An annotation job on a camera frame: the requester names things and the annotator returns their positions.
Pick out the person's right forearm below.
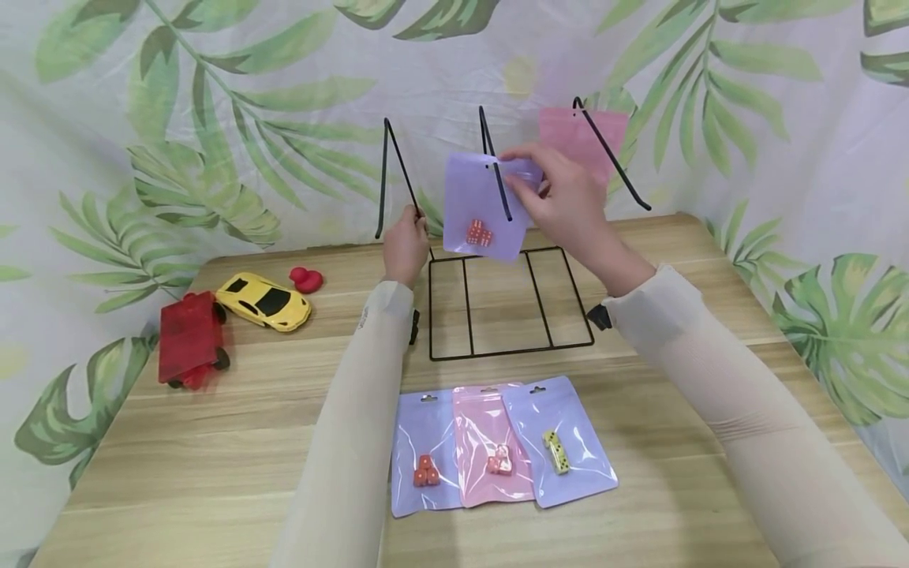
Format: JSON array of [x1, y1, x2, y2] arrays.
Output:
[[604, 264, 909, 568]]

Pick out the purple bag with yellow dice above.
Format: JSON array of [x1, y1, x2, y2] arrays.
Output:
[[501, 376, 619, 510]]

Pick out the plain pink bag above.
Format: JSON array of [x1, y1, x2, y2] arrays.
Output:
[[537, 106, 631, 190]]

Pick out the purple bag with orange dice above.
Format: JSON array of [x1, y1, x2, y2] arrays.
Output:
[[390, 390, 464, 519]]

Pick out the red toy car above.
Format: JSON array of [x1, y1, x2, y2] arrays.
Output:
[[157, 291, 232, 391]]

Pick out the black wire display rack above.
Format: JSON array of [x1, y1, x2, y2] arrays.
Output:
[[375, 96, 653, 362]]

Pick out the person's left hand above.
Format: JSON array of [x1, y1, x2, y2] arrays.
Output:
[[382, 204, 432, 289]]

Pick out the yellow dice cluster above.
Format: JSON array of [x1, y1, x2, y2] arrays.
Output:
[[542, 430, 571, 475]]

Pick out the person's right hand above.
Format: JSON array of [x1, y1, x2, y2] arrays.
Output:
[[499, 144, 640, 281]]

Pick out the purple bag with red dice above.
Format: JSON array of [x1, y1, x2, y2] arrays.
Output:
[[443, 151, 544, 263]]

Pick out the person's left forearm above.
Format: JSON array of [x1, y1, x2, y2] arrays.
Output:
[[270, 280, 417, 568]]

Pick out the pink bag with pink dice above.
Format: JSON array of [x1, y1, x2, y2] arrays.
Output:
[[452, 383, 537, 508]]

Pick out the yellow toy car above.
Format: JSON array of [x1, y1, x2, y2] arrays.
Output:
[[214, 273, 312, 333]]

